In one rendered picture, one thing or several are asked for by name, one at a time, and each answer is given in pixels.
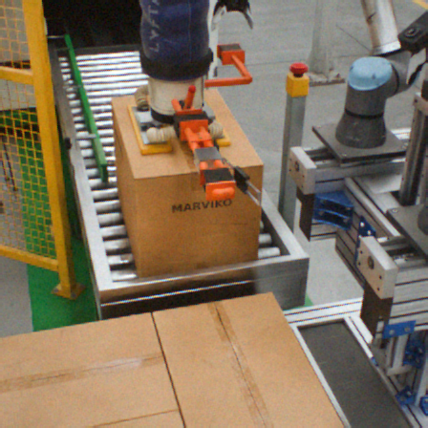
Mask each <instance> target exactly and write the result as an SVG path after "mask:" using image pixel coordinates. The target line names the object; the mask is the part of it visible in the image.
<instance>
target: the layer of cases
mask: <svg viewBox="0 0 428 428"><path fill-rule="evenodd" d="M0 428H344V427H343V423H342V421H341V419H340V418H339V416H338V414H337V413H336V411H335V409H334V407H333V406H332V403H331V401H330V399H329V397H328V395H327V393H326V392H325V390H324V388H323V386H322V384H321V382H320V380H319V378H318V377H317V375H316V374H315V372H314V370H313V368H312V366H311V364H310V363H309V361H308V359H307V357H306V355H305V353H304V351H303V350H302V348H301V346H300V344H299V342H298V340H297V338H296V337H295V335H294V333H293V331H292V329H291V327H290V324H289V322H288V320H287V318H286V316H285V315H284V313H283V311H282V310H281V308H280V306H279V304H278V302H277V300H276V298H275V296H274V295H273V293H272V292H267V293H261V294H255V295H249V296H245V297H239V298H233V299H227V300H222V301H216V302H210V303H205V304H200V305H194V306H188V307H182V308H177V309H172V310H162V311H156V312H153V318H152V314H151V313H145V314H139V315H133V316H127V317H121V318H117V319H111V320H105V321H99V322H94V323H88V324H82V325H76V326H71V327H66V328H61V329H55V330H49V331H38V332H27V333H22V334H17V335H11V336H5V337H0Z"/></svg>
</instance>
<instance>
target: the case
mask: <svg viewBox="0 0 428 428"><path fill-rule="evenodd" d="M204 99H207V100H208V102H209V104H210V106H211V108H212V109H213V111H214V112H215V114H216V116H217V117H218V119H219V121H220V123H221V124H222V125H223V127H224V129H225V132H226V134H227V135H228V137H229V139H230V141H231V145H230V146H227V147H219V152H220V154H221V155H222V157H225V158H226V159H227V160H228V161H229V162H230V163H231V164H232V165H233V166H237V165H239V166H240V167H241V168H242V169H243V170H244V171H245V172H246V174H247V175H248V176H249V177H250V180H249V182H250V183H251V184H252V185H253V186H254V187H255V188H256V189H257V190H258V191H260V192H261V196H260V203H261V202H262V188H263V172H264V164H263V163H262V161H261V159H260V158H259V156H258V155H257V154H256V153H255V151H254V149H253V148H252V146H251V145H250V143H249V141H248V140H247V137H246V134H245V133H244V131H243V130H242V128H241V126H240V125H239V123H238V122H237V120H236V118H235V117H234V116H233V115H232V113H231V111H229V109H228V108H227V106H226V104H225V102H224V101H223V99H222V97H221V96H220V94H219V93H218V91H217V90H216V89H213V90H204ZM136 104H137V103H136V102H135V98H134V97H133V96H126V97H115V98H111V108H112V120H113V133H114V146H115V158H116V171H117V185H118V195H119V199H120V203H121V211H122V215H123V219H124V222H125V226H126V230H127V234H128V238H129V241H130V245H131V248H132V252H133V256H134V260H135V264H136V268H137V272H138V276H139V279H142V278H149V277H155V276H161V275H166V274H172V273H179V272H185V271H190V270H197V269H203V268H214V267H219V266H226V265H232V264H239V263H244V262H249V261H256V260H258V249H259V235H260V219H261V205H257V204H256V202H254V201H253V200H252V199H251V198H250V197H249V196H248V195H245V194H244V193H243V192H242V191H241V190H240V189H239V188H238V187H237V186H236V185H235V198H233V199H224V200H216V201H206V200H205V191H204V189H203V187H202V186H200V173H199V171H198V169H197V166H196V164H195V162H194V153H193V151H190V148H189V146H188V144H187V143H188V140H184V141H182V140H181V138H179V139H170V140H169V141H170V144H171V146H172V152H169V153H160V154H141V153H140V150H139V146H138V143H137V139H136V136H135V133H134V130H133V126H132V123H131V120H130V118H129V114H128V111H127V106H132V105H136Z"/></svg>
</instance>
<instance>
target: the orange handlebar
mask: <svg viewBox="0 0 428 428"><path fill-rule="evenodd" d="M230 60H231V62H232V63H233V65H235V67H236V68H237V69H238V71H239V72H240V74H241V75H242V77H232V78H219V79H207V80H206V81H205V83H204V87H205V88H208V87H221V86H232V85H245V84H249V83H250V82H251V81H252V77H251V75H250V74H249V72H248V70H247V68H246V67H245V65H243V63H242V62H241V61H240V59H239V58H238V57H237V55H232V56H231V57H230ZM171 104H172V106H173V109H174V111H182V108H181V106H180V104H179V102H178V101H177V100H176V99H172V100H171ZM198 132H199V133H193V132H192V130H191V129H190V128H185V130H184V133H185V135H186V137H187V140H188V143H187V144H188V146H189V148H190V151H193V153H194V150H195V149H199V148H207V147H213V145H212V143H211V140H212V139H211V137H210V136H209V134H208V132H205V128H204V127H202V126H201V127H199V129H198ZM214 166H215V167H218V166H223V164H222V162H221V161H220V160H215V161H214ZM200 167H201V168H208V166H207V164H206V162H205V161H203V162H201V163H200ZM234 191H235V190H234V188H232V187H228V188H226V189H215V190H213V191H212V195H213V196H214V197H230V196H232V195H233V193H234Z"/></svg>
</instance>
